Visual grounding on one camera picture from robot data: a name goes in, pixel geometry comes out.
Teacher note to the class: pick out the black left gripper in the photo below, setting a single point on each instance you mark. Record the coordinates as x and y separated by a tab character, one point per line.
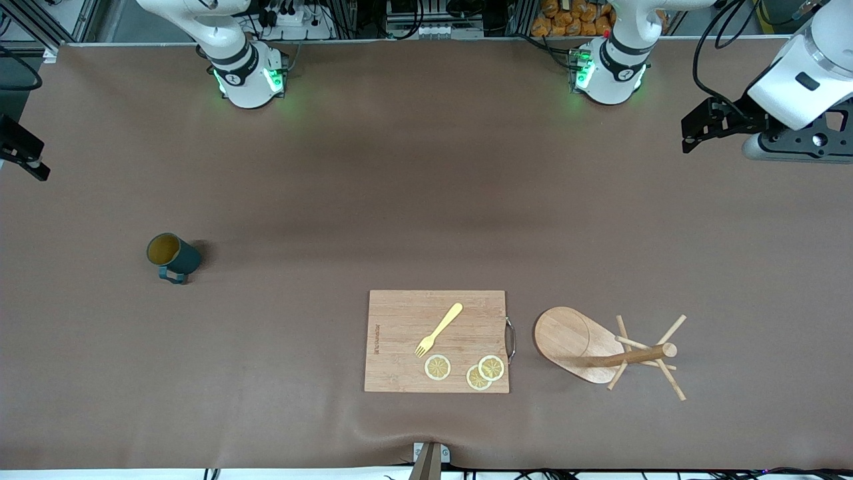
745	120

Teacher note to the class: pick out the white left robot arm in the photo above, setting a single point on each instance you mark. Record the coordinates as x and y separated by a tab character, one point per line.
616	66

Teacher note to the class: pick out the wooden mug tree rack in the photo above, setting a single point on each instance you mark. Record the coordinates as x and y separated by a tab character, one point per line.
566	336

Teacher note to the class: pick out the orange snack packets pile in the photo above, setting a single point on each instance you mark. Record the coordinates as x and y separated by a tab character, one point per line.
566	20

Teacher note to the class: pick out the grey electronics unit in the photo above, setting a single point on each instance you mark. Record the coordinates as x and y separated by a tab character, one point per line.
433	30

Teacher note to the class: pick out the brown table mat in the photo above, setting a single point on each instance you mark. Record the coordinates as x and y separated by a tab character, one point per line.
333	200

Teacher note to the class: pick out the white power strip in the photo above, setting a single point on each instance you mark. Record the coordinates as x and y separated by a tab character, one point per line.
293	16

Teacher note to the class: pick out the yellow lemon slice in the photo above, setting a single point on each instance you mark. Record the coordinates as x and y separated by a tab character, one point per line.
437	367
492	367
474	382

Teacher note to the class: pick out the yellow plastic fork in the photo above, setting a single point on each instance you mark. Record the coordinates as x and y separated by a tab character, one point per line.
443	326

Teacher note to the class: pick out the bamboo cutting board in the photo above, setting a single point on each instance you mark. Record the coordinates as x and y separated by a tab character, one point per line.
400	320

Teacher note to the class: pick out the aluminium frame struts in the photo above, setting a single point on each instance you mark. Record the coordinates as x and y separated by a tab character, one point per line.
86	20

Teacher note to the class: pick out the metal camera bracket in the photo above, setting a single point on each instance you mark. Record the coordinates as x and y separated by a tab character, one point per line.
430	463

